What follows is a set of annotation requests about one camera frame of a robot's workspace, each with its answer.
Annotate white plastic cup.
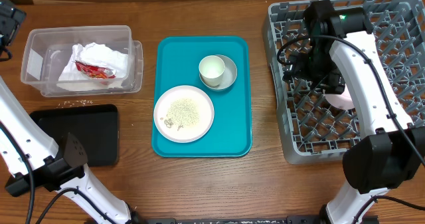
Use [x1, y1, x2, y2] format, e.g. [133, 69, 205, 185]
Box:
[199, 55, 225, 87]

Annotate pink small bowl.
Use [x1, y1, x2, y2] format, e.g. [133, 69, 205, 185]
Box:
[325, 86, 355, 110]

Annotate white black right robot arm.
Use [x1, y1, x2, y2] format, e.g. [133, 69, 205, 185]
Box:
[280, 0, 424, 223]

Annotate black rectangular tray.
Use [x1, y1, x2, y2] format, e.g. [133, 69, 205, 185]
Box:
[30, 104, 120, 167]

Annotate large white dirty plate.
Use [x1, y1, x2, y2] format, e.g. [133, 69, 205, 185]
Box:
[153, 85, 214, 143]

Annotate teal serving tray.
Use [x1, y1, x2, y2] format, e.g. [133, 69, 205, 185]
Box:
[151, 36, 252, 158]

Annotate scattered rice crumbs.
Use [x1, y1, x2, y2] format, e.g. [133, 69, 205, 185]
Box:
[56, 99, 93, 108]

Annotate red snack wrapper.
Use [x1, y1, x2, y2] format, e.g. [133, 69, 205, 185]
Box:
[74, 60, 116, 85]

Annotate grey dishwasher rack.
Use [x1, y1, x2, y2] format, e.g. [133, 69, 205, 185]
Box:
[262, 0, 424, 164]

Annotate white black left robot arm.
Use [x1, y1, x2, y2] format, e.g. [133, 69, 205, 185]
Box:
[1, 82, 141, 223]

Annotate clear plastic waste bin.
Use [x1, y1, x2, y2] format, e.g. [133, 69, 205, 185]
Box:
[21, 25, 143, 97]

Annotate white crumpled paper towel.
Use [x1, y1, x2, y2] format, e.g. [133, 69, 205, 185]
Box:
[57, 43, 128, 92]

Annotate grey-green small bowl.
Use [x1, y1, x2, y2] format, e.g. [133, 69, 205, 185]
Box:
[199, 55, 237, 91]

